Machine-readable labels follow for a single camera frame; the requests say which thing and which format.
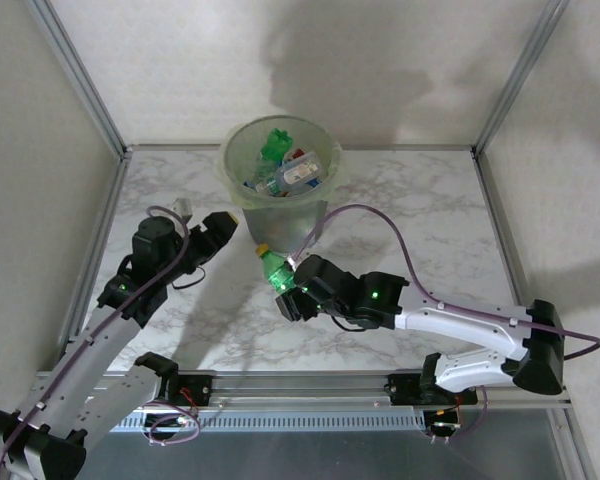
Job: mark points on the large clear bottle green label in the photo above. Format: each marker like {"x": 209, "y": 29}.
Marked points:
{"x": 269, "y": 187}

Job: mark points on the translucent green bin liner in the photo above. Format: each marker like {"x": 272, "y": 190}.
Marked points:
{"x": 337, "y": 170}

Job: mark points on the slotted aluminium mounting rail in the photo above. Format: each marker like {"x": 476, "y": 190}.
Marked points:
{"x": 305, "y": 390}

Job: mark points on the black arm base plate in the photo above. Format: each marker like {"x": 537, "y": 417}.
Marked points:
{"x": 197, "y": 387}
{"x": 400, "y": 387}

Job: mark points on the aluminium frame cross bar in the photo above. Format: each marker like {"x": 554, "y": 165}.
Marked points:
{"x": 405, "y": 147}

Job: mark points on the clear bottle blue cap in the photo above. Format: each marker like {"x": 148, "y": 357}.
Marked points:
{"x": 297, "y": 172}

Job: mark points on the aluminium frame post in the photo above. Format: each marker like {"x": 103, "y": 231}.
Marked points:
{"x": 575, "y": 450}
{"x": 80, "y": 85}
{"x": 520, "y": 75}

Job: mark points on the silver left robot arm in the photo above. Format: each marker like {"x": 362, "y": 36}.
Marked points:
{"x": 80, "y": 360}

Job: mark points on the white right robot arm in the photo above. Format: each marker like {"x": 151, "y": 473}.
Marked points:
{"x": 455, "y": 325}

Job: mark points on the translucent green waste bin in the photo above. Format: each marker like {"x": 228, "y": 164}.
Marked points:
{"x": 280, "y": 225}

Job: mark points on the aluminium frame side bar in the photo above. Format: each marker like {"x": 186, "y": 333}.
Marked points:
{"x": 505, "y": 240}
{"x": 100, "y": 225}

